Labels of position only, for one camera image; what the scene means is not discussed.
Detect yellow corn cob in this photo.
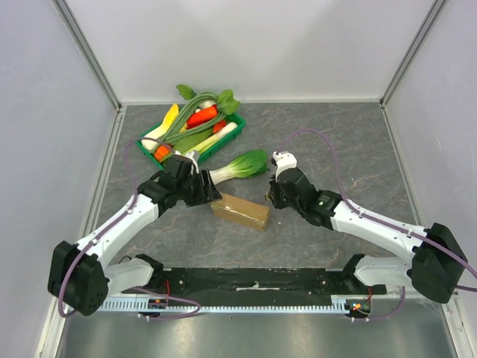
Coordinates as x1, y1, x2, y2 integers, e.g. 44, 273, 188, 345
161, 104, 180, 130

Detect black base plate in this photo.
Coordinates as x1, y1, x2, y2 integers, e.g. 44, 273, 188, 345
145, 268, 387, 307

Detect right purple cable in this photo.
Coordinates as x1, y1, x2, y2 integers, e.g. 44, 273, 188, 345
277, 128, 477, 324

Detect green plastic vegetable tray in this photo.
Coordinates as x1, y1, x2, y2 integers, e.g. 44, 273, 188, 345
136, 113, 246, 170

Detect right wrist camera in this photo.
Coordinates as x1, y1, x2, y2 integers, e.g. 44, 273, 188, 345
271, 151, 297, 179

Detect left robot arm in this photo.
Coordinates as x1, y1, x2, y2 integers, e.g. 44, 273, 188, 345
47, 154, 222, 318

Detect grey cable duct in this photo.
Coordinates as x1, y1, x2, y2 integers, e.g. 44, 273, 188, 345
98, 295, 350, 314

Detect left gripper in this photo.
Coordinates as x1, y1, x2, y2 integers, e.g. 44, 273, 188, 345
176, 167, 221, 207

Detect red chili pepper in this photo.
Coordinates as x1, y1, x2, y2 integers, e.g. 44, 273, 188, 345
186, 105, 218, 128

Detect purple cable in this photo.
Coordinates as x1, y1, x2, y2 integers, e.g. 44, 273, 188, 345
57, 136, 202, 321
277, 128, 477, 324

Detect green long beans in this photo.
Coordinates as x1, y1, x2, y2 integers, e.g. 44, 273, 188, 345
155, 92, 229, 144

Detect green bok choy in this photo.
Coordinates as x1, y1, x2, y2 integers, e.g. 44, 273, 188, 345
209, 149, 268, 184

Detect small orange pumpkin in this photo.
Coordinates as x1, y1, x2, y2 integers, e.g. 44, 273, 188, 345
154, 145, 173, 163

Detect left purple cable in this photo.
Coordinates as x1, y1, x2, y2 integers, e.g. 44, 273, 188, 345
57, 136, 202, 321

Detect brown cardboard express box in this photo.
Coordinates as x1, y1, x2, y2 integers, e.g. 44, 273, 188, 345
210, 193, 270, 232

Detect green leafy vegetable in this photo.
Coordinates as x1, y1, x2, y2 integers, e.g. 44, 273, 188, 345
176, 84, 241, 115

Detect green white leek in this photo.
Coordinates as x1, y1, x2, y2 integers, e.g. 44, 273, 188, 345
181, 130, 231, 154

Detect white daikon stalk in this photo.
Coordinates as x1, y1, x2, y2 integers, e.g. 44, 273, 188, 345
141, 122, 169, 152

